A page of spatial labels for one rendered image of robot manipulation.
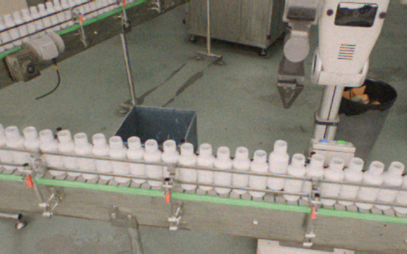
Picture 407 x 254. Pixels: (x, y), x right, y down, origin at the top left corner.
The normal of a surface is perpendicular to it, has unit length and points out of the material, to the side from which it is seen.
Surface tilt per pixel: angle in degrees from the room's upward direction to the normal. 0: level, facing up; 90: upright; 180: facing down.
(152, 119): 90
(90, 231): 0
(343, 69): 90
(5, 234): 0
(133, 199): 90
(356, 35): 90
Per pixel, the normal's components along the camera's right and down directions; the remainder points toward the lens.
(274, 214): -0.14, 0.63
